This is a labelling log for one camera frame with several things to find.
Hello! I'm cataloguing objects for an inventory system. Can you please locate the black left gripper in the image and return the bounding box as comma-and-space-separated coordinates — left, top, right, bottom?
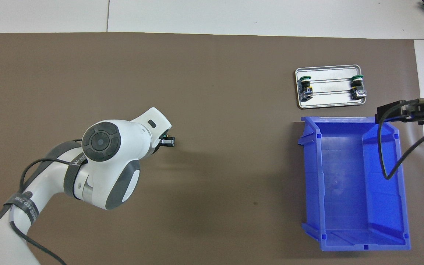
150, 127, 176, 155

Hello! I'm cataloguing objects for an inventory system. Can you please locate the silver metal tray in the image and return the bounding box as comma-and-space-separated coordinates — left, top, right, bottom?
295, 65, 367, 109

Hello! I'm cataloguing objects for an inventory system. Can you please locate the blue plastic storage bin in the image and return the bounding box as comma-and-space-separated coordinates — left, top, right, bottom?
297, 116, 411, 252

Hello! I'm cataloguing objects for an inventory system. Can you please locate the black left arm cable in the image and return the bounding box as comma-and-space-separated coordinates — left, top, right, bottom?
10, 138, 87, 265

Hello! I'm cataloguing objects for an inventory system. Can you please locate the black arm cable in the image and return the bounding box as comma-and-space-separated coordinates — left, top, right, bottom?
10, 138, 87, 265
378, 98, 424, 180

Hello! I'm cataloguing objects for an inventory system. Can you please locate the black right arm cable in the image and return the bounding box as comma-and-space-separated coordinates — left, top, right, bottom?
378, 98, 424, 180

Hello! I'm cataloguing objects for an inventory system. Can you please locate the brown table mat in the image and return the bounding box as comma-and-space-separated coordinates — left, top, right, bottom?
0, 32, 424, 265

